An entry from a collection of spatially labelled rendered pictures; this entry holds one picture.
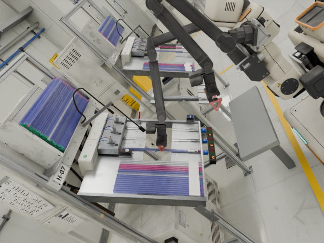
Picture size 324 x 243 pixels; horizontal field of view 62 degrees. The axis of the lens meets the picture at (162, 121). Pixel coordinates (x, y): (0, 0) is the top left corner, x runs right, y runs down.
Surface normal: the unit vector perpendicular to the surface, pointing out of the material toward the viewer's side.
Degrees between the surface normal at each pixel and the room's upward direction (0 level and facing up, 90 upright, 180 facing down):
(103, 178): 43
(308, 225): 0
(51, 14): 90
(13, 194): 89
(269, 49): 90
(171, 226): 0
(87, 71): 90
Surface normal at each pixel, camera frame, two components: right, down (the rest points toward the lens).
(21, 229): 0.73, -0.51
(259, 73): 0.06, 0.53
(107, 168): 0.00, -0.79
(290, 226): -0.68, -0.60
